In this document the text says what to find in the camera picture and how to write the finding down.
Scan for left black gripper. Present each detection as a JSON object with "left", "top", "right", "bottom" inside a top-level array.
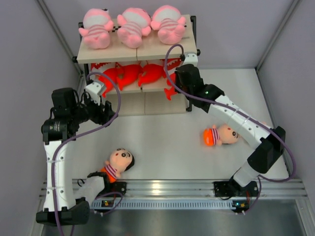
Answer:
[{"left": 70, "top": 92, "right": 117, "bottom": 127}]

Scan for red shark plush mouth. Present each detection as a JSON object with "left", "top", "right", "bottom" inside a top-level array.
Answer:
[{"left": 159, "top": 58, "right": 184, "bottom": 101}]

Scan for pink striped plush table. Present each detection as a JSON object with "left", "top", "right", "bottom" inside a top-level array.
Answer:
[
  {"left": 151, "top": 5, "right": 186, "bottom": 45},
  {"left": 117, "top": 7, "right": 152, "bottom": 49}
]

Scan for doll plush orange pants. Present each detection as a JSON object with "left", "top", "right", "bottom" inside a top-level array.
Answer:
[{"left": 203, "top": 124, "right": 240, "bottom": 147}]

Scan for pink striped plush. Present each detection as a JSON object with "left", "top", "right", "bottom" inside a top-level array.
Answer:
[{"left": 78, "top": 8, "right": 114, "bottom": 49}]

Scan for doll plush near left arm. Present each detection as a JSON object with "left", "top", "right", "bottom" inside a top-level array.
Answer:
[{"left": 100, "top": 148, "right": 135, "bottom": 183}]

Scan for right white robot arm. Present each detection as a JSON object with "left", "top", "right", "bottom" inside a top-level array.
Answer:
[{"left": 175, "top": 64, "right": 285, "bottom": 195}]

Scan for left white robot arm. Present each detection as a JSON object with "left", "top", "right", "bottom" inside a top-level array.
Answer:
[{"left": 36, "top": 86, "right": 116, "bottom": 227}]

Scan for red shark plush right shelf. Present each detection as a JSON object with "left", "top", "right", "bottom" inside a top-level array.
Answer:
[{"left": 138, "top": 59, "right": 165, "bottom": 87}]

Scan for red shark plush shelf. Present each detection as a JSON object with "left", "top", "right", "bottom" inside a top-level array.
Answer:
[
  {"left": 138, "top": 59, "right": 165, "bottom": 87},
  {"left": 116, "top": 61, "right": 142, "bottom": 91},
  {"left": 91, "top": 62, "right": 119, "bottom": 98}
]

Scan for red shark plush left shelf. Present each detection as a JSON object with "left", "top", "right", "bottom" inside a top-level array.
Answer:
[{"left": 91, "top": 62, "right": 119, "bottom": 98}]

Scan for red shark plush middle shelf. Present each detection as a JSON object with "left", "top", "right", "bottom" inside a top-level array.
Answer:
[{"left": 116, "top": 61, "right": 142, "bottom": 91}]

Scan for beige three-tier toy shelf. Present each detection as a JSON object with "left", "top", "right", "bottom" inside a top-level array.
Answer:
[{"left": 73, "top": 15, "right": 200, "bottom": 116}]

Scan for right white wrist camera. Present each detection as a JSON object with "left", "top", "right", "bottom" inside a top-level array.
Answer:
[{"left": 180, "top": 52, "right": 198, "bottom": 66}]

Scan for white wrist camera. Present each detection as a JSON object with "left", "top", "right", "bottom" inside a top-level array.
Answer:
[
  {"left": 180, "top": 52, "right": 198, "bottom": 66},
  {"left": 85, "top": 81, "right": 105, "bottom": 105}
]

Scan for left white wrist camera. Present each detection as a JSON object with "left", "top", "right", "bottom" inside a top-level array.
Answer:
[{"left": 85, "top": 81, "right": 105, "bottom": 105}]

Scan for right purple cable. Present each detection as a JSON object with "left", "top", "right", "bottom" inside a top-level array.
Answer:
[{"left": 163, "top": 44, "right": 298, "bottom": 216}]

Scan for purple cable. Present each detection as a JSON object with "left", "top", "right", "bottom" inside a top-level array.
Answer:
[
  {"left": 50, "top": 71, "right": 124, "bottom": 236},
  {"left": 163, "top": 44, "right": 298, "bottom": 216}
]

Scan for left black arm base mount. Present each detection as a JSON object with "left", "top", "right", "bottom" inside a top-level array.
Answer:
[{"left": 109, "top": 181, "right": 127, "bottom": 197}]

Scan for slotted grey cable duct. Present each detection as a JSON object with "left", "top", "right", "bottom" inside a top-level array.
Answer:
[{"left": 91, "top": 199, "right": 236, "bottom": 210}]

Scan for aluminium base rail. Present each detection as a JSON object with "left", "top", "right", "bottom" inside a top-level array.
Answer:
[{"left": 39, "top": 178, "right": 308, "bottom": 198}]

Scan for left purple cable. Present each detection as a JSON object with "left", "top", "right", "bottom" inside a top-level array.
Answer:
[{"left": 50, "top": 71, "right": 124, "bottom": 236}]

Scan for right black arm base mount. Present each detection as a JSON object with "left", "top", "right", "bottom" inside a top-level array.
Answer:
[{"left": 213, "top": 181, "right": 235, "bottom": 200}]

